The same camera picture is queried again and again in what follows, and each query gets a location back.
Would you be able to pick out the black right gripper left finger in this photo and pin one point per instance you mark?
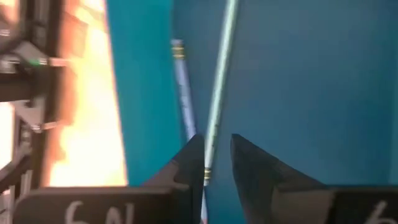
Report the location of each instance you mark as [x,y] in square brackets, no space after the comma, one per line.
[189,174]

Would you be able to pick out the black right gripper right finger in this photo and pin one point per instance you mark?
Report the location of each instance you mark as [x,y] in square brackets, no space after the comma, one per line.
[261,186]

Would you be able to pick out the blue wooden pencil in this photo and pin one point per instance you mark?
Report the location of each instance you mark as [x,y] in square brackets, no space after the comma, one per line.
[185,93]

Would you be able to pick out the green wooden pencil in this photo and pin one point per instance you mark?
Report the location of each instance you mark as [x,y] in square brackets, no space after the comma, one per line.
[219,81]

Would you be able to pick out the teal plastic bin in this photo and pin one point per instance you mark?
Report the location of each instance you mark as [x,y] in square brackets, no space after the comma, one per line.
[295,93]

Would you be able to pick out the black table frame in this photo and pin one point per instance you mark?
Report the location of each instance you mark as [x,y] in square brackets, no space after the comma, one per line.
[18,84]

